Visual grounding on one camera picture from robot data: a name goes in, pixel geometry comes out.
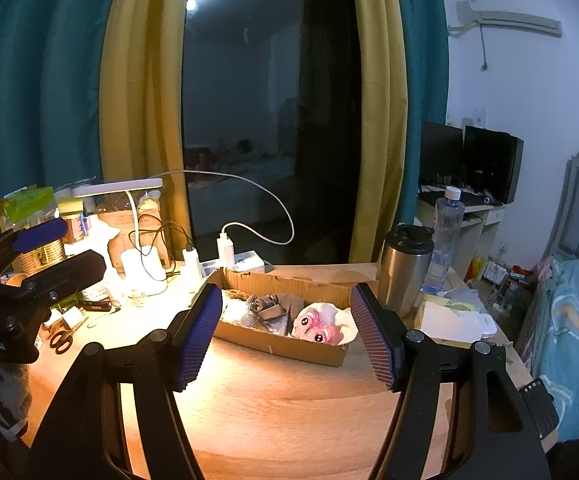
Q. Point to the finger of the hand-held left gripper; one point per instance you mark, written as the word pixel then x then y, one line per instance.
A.
pixel 74 270
pixel 44 235

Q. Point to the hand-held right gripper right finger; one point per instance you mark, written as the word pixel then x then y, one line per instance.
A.
pixel 377 340

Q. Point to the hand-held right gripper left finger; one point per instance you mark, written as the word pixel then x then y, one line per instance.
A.
pixel 199 340

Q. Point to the pink plush toy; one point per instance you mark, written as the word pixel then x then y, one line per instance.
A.
pixel 317 327

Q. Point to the brown knit sock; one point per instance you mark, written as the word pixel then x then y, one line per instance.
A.
pixel 242 294

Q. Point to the cardboard box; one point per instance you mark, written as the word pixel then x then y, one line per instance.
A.
pixel 289 347

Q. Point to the dark grey sock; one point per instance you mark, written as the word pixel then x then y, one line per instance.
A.
pixel 289 312

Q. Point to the person's left forearm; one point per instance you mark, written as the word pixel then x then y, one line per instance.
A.
pixel 4 390

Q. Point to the metal tin can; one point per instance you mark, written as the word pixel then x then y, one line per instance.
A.
pixel 39 260

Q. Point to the white plastic basket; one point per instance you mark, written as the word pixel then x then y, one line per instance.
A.
pixel 97 290

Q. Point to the red label jar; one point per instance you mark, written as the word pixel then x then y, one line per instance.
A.
pixel 73 225

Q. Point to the white cloth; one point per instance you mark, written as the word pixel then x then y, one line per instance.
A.
pixel 349 325

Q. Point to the brown cardboard carton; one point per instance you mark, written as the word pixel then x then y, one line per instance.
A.
pixel 119 235

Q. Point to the black scissors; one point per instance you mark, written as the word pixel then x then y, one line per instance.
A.
pixel 62 341

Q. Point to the white desk lamp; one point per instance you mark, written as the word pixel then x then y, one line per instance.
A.
pixel 142 270

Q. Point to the steel tumbler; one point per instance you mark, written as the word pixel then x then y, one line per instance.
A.
pixel 404 275

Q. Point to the yellow tissue pack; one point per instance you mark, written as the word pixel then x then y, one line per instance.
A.
pixel 449 322

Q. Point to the white charger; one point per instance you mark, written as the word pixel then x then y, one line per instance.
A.
pixel 225 250
pixel 191 264

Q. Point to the white power strip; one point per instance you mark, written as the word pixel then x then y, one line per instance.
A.
pixel 244 262

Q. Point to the clear plastic water bottle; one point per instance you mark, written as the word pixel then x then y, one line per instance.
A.
pixel 444 240

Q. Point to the teal curtain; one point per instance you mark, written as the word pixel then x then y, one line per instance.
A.
pixel 34 85
pixel 422 60

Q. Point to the white computer desk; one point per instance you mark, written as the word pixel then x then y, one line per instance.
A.
pixel 474 225

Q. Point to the black power bank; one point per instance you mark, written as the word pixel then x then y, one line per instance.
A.
pixel 539 407

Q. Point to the yellow curtain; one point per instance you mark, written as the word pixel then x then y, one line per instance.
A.
pixel 144 85
pixel 379 110

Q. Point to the black monitor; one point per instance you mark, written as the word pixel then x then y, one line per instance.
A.
pixel 439 155
pixel 492 165

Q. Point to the blue printed blanket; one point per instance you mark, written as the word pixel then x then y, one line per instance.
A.
pixel 574 340

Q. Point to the dark glass window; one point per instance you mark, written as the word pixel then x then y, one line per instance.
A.
pixel 269 85

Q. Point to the white air conditioner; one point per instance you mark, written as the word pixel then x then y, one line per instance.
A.
pixel 514 20

